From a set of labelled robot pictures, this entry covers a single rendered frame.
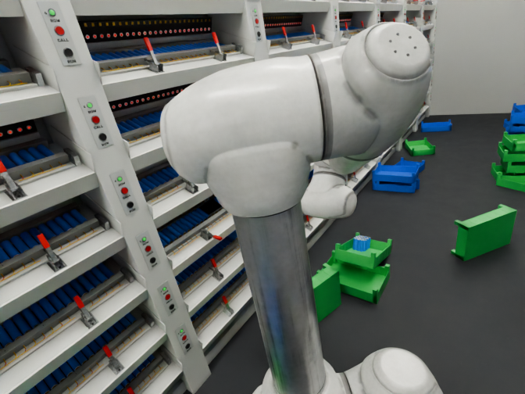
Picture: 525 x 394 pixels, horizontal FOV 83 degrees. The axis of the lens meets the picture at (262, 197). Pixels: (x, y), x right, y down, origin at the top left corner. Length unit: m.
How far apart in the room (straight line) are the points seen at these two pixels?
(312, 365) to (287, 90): 0.44
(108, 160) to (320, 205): 0.59
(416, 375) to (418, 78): 0.53
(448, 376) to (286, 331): 0.93
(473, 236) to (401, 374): 1.19
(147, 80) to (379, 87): 0.71
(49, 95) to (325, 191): 0.71
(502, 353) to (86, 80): 1.56
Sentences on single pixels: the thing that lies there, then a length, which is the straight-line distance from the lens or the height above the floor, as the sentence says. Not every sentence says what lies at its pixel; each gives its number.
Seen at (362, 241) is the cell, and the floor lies 0.09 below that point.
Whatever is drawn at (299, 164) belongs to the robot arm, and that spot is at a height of 0.97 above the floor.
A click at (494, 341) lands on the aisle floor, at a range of 1.50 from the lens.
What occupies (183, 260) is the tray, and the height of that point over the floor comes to 0.53.
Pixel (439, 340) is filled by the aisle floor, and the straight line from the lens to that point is 1.44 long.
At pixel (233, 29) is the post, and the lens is 1.30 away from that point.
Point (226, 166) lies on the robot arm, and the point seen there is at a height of 0.99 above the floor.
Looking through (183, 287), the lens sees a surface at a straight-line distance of 1.17.
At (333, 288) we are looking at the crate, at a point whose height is 0.13.
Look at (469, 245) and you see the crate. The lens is 1.79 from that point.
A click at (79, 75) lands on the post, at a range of 0.84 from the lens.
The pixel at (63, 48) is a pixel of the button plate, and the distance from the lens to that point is 0.84.
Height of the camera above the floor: 1.09
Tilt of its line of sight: 25 degrees down
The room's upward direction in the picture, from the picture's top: 11 degrees counter-clockwise
